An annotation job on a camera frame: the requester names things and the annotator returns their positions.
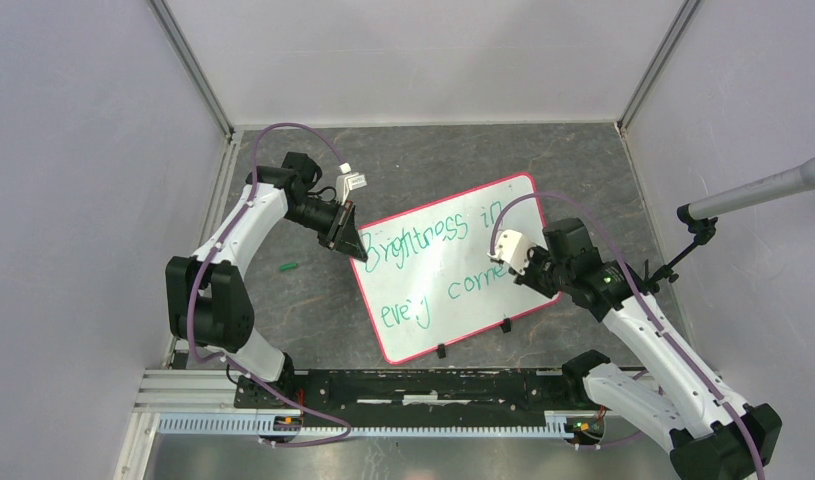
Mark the pink framed whiteboard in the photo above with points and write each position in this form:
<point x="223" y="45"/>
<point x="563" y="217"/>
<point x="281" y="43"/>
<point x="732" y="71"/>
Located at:
<point x="428" y="280"/>

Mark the black microphone tripod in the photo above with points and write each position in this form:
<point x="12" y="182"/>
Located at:
<point x="703" y="230"/>

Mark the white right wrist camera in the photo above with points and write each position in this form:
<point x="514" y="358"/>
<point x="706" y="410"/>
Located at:
<point x="512" y="248"/>

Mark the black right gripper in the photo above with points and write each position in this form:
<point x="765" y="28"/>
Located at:
<point x="527" y="278"/>

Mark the grey microphone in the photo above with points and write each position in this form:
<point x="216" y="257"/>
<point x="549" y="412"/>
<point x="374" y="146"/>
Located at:
<point x="794" y="181"/>

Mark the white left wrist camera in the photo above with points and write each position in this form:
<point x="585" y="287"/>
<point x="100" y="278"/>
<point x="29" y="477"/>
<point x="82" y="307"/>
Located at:
<point x="347" y="181"/>

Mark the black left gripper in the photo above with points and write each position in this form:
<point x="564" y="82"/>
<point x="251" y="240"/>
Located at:
<point x="343" y="234"/>

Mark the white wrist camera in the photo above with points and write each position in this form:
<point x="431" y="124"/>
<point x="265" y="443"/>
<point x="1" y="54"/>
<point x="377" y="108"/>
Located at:
<point x="512" y="248"/>
<point x="347" y="181"/>

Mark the aluminium front frame rail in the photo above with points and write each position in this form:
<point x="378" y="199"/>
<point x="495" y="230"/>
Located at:
<point x="214" y="390"/>

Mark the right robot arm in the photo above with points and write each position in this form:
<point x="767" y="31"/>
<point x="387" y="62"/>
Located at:
<point x="708" y="430"/>

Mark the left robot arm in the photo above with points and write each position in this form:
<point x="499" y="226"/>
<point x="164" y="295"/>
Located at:
<point x="208" y="303"/>

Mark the white slotted cable duct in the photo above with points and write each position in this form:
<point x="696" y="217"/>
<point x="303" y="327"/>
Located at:
<point x="266" y="425"/>

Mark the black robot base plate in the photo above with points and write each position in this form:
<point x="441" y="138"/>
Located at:
<point x="420" y="398"/>

